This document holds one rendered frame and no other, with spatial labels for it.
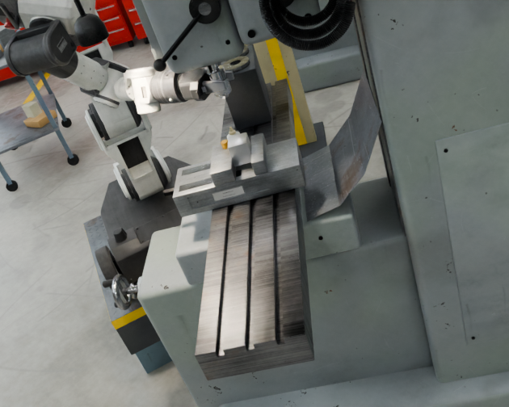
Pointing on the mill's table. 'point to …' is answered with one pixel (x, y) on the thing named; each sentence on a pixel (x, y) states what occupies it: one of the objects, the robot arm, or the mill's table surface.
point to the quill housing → (190, 59)
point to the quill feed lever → (206, 14)
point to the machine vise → (196, 192)
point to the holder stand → (247, 90)
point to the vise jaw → (221, 166)
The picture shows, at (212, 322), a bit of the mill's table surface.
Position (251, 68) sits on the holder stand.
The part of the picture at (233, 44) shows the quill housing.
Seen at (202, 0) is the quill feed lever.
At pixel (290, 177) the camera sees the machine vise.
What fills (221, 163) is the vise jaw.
